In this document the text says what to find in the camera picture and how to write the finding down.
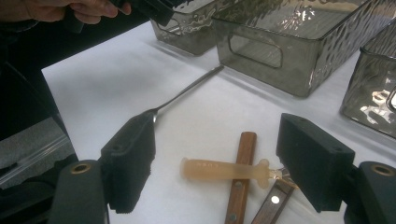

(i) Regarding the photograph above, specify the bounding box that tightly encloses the smoky clear plastic bin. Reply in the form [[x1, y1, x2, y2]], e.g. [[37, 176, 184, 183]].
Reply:
[[339, 18, 396, 140], [149, 0, 219, 57], [211, 0, 396, 98]]

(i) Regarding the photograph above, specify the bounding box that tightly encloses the wooden-handled fork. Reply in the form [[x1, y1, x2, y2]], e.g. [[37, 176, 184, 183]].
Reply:
[[250, 176, 296, 224]]

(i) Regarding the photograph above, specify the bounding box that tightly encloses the metal spoon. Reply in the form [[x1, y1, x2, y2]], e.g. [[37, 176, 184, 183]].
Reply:
[[148, 64, 226, 124]]

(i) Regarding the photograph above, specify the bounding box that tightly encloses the white table sheet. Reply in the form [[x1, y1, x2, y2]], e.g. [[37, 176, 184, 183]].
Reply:
[[41, 20, 396, 224]]

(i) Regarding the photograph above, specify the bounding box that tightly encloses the metal floor rail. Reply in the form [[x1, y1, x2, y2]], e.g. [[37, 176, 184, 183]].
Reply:
[[0, 133, 71, 188]]

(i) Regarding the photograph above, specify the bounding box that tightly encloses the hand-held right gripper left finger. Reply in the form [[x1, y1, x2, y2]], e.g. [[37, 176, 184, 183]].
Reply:
[[100, 110, 157, 215]]

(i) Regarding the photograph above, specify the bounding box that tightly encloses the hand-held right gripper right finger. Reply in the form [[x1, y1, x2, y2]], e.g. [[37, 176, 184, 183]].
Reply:
[[275, 112, 356, 213]]

